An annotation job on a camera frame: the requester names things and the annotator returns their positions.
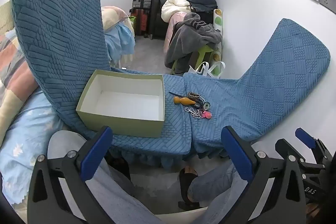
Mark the white tote bag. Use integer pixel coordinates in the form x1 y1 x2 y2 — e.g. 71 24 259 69
187 61 226 79

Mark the black patterned bangle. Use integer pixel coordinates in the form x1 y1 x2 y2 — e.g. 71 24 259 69
187 92 201 103

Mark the light blue bedsheet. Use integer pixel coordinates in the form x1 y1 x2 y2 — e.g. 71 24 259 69
0 93 66 205

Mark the pink and yellow pillow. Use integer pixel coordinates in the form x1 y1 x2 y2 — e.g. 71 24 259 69
101 6 130 31

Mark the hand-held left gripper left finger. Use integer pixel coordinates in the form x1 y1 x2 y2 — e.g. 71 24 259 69
28 126 113 224

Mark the person's leg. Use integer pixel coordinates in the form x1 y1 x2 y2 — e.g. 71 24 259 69
47 131 164 224
188 160 253 224

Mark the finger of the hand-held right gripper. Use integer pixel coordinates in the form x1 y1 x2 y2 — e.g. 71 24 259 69
295 128 334 169
275 138 302 161

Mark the person's right leg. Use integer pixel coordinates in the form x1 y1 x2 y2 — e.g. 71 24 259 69
188 160 253 224

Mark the cream padded jacket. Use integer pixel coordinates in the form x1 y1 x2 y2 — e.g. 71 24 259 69
161 0 191 22

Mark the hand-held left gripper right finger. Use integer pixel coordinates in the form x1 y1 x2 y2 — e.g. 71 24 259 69
221 126 307 224

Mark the tall black suitcase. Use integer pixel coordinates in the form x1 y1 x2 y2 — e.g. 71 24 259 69
150 0 169 40

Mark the red suitcase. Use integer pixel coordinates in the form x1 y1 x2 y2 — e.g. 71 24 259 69
130 7 153 36

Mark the green cardboard box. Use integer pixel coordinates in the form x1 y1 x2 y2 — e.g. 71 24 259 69
76 70 165 138

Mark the black hair stick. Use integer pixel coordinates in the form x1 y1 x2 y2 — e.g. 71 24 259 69
169 91 190 99

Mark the grey fleece garment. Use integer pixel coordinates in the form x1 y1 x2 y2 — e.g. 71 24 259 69
164 12 222 74

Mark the grey wall socket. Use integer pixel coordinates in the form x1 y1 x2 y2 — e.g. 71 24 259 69
319 0 336 15

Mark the black shoe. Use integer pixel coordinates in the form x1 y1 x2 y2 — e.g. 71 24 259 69
178 166 206 210

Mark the person's left leg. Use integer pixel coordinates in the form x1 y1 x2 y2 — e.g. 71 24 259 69
47 131 164 224

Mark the pink cloth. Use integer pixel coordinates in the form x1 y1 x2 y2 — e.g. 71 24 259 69
164 11 190 54

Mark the patchwork quilt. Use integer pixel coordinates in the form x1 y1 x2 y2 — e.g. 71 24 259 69
0 0 40 141

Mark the orange gourd pendant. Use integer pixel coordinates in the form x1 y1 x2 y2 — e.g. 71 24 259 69
174 96 199 105

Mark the silver ball chain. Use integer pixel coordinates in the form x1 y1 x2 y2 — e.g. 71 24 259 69
184 106 200 118

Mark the light blue bed skirt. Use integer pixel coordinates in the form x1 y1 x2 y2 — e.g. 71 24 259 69
104 21 136 62

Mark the green plastic stool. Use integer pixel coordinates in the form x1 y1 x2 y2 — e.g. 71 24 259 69
172 44 219 75

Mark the blue textured covered chair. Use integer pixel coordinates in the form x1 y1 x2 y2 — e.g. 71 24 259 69
183 18 331 159
10 0 193 159

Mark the white board with green dots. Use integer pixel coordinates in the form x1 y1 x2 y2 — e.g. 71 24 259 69
211 9 224 75

